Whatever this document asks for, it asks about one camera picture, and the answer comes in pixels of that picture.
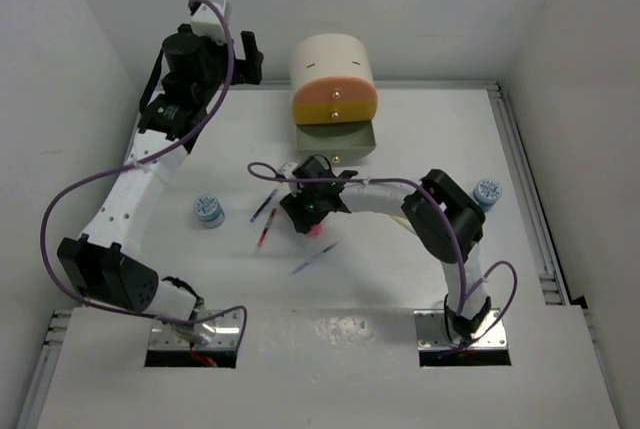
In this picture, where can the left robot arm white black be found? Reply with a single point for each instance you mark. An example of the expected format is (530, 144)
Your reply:
(102, 263)

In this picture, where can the yellow highlighter pen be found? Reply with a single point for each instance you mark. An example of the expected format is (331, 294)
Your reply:
(404, 223)

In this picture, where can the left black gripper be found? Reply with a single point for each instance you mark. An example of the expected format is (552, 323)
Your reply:
(245, 71)

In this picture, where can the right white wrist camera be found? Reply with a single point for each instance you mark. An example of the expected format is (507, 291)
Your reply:
(287, 173)

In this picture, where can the red pen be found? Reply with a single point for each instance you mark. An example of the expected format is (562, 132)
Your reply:
(266, 227)

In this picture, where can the pink glue stick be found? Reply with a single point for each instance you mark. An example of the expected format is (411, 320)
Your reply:
(316, 230)

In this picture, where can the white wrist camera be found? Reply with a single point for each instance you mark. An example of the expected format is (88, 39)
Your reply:
(205, 23)
(287, 173)

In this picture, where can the metal base plate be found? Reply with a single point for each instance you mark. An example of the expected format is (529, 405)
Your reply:
(221, 333)
(432, 335)

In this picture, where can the cream three-drawer storage cabinet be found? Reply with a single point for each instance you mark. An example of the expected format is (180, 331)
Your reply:
(333, 98)

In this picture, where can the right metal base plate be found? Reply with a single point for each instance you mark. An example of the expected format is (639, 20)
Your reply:
(432, 335)

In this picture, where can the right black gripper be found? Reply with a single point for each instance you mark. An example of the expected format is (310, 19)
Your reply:
(304, 220)

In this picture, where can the blue tape roll left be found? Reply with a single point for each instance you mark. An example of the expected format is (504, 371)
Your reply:
(208, 211)

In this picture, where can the blue pen lower centre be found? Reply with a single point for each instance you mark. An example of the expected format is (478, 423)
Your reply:
(314, 258)

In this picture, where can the blue tape roll right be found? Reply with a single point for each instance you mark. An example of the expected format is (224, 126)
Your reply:
(486, 193)

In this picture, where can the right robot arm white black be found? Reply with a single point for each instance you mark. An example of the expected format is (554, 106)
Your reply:
(446, 220)

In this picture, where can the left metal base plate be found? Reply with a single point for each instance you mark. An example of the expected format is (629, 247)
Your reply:
(221, 333)

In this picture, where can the blue tape roll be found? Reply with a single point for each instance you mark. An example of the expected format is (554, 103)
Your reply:
(486, 193)
(208, 211)

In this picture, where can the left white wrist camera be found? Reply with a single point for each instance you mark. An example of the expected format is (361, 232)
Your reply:
(205, 23)

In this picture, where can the blue pen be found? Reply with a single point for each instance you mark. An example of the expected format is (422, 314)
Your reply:
(314, 258)
(263, 205)

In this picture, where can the blue pen upper left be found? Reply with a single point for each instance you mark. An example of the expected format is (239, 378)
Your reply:
(263, 205)

